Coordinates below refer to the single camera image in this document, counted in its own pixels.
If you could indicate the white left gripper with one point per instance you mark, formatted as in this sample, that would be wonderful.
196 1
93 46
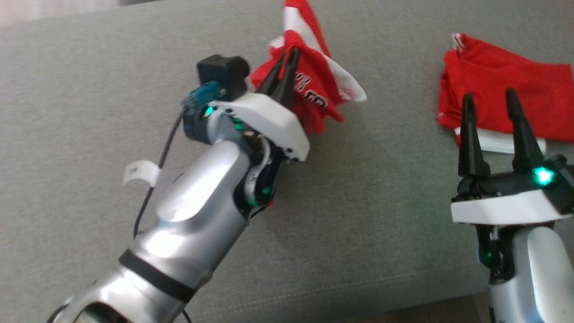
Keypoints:
269 119

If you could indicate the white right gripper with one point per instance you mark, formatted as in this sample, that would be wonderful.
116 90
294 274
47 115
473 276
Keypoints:
497 206

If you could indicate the red white jersey shirt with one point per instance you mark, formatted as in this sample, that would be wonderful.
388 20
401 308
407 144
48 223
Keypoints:
506 85

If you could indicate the red white-striped shorts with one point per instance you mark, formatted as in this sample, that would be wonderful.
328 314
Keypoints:
314 67

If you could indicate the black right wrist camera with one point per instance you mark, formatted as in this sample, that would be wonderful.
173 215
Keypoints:
566 188

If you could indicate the grey fabric sofa seat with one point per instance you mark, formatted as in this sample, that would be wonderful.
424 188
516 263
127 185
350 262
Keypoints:
89 89

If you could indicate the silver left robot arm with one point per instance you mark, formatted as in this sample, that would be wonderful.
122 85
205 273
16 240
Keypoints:
193 211

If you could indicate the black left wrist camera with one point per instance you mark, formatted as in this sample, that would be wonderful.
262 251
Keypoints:
222 72

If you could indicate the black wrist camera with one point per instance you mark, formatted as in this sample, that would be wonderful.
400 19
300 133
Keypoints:
566 188
222 72

